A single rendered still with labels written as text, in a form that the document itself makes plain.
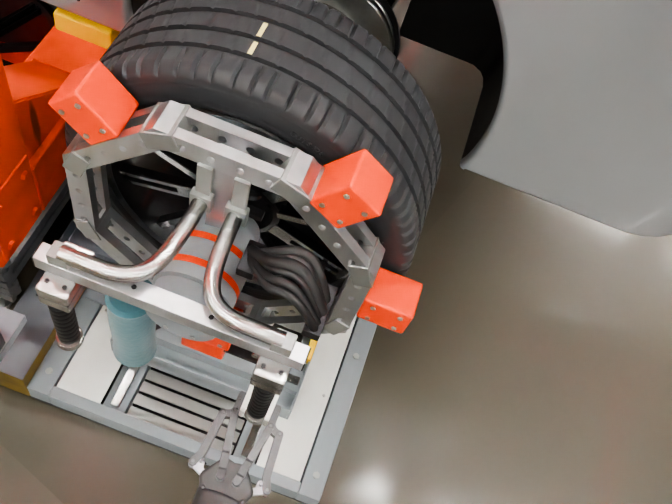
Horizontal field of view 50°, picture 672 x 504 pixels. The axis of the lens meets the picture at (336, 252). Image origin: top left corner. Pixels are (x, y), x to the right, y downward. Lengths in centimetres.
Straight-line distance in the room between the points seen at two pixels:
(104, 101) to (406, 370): 135
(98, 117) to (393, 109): 45
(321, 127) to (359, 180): 11
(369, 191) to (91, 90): 42
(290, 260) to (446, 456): 121
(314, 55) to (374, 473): 128
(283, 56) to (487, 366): 143
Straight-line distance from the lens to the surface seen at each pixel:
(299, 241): 133
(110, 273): 106
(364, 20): 155
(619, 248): 274
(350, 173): 100
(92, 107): 110
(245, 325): 102
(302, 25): 114
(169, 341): 186
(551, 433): 229
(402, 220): 115
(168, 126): 106
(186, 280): 116
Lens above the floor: 194
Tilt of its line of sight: 58 degrees down
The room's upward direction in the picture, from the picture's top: 23 degrees clockwise
